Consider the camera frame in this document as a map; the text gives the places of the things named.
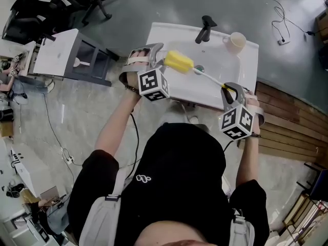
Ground cream plastic cup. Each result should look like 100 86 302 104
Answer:
222 31 247 55

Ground yellow sponge brush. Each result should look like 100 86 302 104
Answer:
163 50 238 93

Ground grey shoulder strap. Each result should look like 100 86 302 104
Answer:
229 208 256 246
79 168 128 246

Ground wooden plank platform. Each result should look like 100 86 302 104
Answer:
237 80 328 169

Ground person's right forearm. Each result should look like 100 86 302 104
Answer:
235 136 262 189

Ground small cardboard box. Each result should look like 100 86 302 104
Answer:
315 9 328 45

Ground white side table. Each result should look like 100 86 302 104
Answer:
33 29 120 87

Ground person's black t-shirt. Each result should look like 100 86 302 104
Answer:
67 123 270 246

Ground person's left hand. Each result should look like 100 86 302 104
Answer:
129 49 152 68

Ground person's left forearm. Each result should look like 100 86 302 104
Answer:
94 72 142 161

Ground black floor cable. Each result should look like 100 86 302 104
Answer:
43 93 83 167

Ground dark blue chair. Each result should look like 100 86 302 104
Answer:
296 161 328 202

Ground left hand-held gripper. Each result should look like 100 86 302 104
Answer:
119 43 170 103

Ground person's grey trousers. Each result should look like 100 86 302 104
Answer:
159 100 211 133

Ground clear drinking glass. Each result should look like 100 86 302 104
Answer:
157 50 177 73

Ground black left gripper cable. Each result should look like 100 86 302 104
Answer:
129 112 140 175

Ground white desk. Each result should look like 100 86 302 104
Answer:
0 136 38 198

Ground person's face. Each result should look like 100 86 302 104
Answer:
137 220 219 246

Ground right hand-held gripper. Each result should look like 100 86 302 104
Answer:
218 82 254 140

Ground black sink faucet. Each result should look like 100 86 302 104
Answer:
195 15 218 45

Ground wooden shelf rack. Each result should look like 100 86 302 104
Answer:
281 192 328 246

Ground white sink basin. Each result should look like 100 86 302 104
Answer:
145 22 259 111

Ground person's right hand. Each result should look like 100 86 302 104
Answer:
247 92 265 135

